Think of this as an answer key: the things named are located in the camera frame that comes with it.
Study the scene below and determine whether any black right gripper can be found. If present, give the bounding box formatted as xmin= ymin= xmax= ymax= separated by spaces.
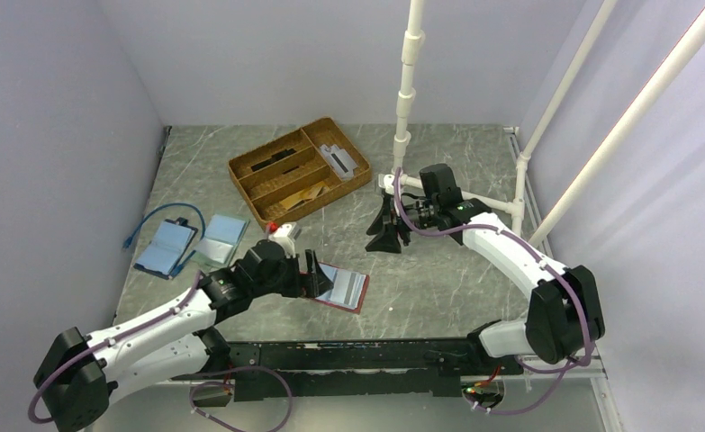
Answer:
xmin=366 ymin=196 xmax=439 ymax=254

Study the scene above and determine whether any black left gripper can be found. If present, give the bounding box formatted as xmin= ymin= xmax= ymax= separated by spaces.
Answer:
xmin=252 ymin=248 xmax=332 ymax=298

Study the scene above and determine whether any red leather card holder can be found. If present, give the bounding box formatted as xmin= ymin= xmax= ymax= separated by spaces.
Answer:
xmin=314 ymin=263 xmax=370 ymax=314

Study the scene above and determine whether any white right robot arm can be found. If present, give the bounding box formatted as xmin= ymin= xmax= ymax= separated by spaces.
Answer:
xmin=366 ymin=163 xmax=605 ymax=374

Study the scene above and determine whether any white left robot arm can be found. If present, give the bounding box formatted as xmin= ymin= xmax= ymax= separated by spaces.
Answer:
xmin=27 ymin=239 xmax=333 ymax=431

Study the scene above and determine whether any tan card in tray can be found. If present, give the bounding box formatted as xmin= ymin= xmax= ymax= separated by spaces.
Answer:
xmin=279 ymin=189 xmax=314 ymax=211

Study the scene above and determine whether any light blue card holder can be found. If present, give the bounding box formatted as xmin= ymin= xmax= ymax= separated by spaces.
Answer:
xmin=192 ymin=214 xmax=249 ymax=267

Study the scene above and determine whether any open blue card holder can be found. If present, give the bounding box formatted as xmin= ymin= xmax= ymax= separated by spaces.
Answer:
xmin=133 ymin=218 xmax=198 ymax=280

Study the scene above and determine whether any woven brown organizer tray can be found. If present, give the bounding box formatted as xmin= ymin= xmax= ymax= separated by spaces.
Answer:
xmin=228 ymin=117 xmax=372 ymax=228

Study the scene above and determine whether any black item in tray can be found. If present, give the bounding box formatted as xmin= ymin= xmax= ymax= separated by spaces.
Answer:
xmin=251 ymin=148 xmax=296 ymax=172

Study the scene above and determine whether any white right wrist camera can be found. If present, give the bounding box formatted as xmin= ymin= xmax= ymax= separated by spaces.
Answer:
xmin=377 ymin=174 xmax=395 ymax=194

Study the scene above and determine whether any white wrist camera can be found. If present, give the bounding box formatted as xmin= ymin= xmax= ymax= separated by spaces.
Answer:
xmin=266 ymin=221 xmax=301 ymax=257
xmin=377 ymin=174 xmax=395 ymax=194

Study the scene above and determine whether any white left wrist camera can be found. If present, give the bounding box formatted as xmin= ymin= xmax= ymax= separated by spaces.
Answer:
xmin=266 ymin=221 xmax=301 ymax=257

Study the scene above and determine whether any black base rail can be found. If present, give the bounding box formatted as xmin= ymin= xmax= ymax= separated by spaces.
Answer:
xmin=186 ymin=337 xmax=522 ymax=401

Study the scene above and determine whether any white PVC pipe frame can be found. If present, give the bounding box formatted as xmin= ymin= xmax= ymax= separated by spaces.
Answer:
xmin=389 ymin=0 xmax=705 ymax=246

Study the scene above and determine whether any blue cable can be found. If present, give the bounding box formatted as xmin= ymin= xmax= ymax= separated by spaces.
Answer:
xmin=123 ymin=202 xmax=207 ymax=249

